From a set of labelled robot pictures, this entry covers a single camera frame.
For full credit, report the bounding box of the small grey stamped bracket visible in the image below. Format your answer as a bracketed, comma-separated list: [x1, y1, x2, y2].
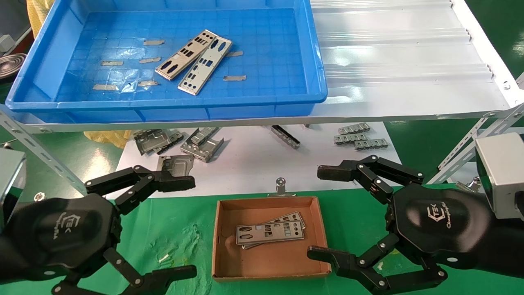
[158, 130, 185, 155]

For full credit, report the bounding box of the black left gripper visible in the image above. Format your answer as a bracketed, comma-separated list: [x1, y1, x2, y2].
[10, 165, 198, 295]

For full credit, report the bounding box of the silver IO shield plate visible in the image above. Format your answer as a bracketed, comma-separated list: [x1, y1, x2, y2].
[235, 220, 306, 247]
[241, 211, 307, 250]
[177, 35, 233, 96]

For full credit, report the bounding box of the green table cloth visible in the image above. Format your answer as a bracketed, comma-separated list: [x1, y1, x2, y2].
[0, 184, 524, 295]

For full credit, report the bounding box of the small grey comb-shaped part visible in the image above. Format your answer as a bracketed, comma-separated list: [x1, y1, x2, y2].
[338, 123, 371, 135]
[354, 138, 389, 151]
[333, 133, 368, 145]

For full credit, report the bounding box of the brown cardboard box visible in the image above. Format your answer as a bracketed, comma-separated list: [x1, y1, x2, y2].
[212, 195, 332, 283]

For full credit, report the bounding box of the large grey stamped bracket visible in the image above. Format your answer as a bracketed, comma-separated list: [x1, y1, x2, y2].
[133, 129, 173, 157]

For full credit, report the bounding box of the round spiral metal coil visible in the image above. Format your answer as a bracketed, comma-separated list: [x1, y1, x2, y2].
[0, 52, 27, 79]

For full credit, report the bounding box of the narrow grey metal strip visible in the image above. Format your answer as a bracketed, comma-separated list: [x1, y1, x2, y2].
[270, 125, 302, 149]

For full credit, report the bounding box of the gold-tinted IO shield plate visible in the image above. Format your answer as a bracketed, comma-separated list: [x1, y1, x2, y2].
[154, 29, 218, 81]

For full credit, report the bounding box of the yellow mesh bag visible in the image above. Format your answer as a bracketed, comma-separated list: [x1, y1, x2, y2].
[26, 0, 56, 40]

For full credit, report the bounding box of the blue plastic tray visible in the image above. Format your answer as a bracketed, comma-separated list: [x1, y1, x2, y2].
[5, 0, 329, 124]

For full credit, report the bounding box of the grey folded metal plate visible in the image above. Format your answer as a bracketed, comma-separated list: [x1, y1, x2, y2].
[180, 136, 225, 163]

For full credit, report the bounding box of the white flat shelf board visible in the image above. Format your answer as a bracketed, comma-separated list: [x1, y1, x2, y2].
[105, 122, 403, 200]

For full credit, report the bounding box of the flat grey rectangular frame plate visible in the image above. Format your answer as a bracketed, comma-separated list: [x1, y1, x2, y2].
[156, 154, 195, 178]

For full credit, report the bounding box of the white ribbed shelf board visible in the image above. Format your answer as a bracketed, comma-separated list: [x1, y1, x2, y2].
[0, 0, 524, 134]

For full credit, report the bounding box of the perforated steel rack post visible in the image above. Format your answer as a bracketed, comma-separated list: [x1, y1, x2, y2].
[0, 104, 100, 202]

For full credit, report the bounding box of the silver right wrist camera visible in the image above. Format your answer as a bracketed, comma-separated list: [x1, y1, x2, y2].
[474, 132, 524, 222]

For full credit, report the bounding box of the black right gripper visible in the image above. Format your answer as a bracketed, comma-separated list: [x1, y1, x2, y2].
[307, 154, 495, 295]

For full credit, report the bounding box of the perforated steel rack brace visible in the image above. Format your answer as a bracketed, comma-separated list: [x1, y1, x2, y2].
[426, 102, 524, 185]

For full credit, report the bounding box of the small grey slotted part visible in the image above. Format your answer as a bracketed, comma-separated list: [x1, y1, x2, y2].
[190, 127, 220, 146]

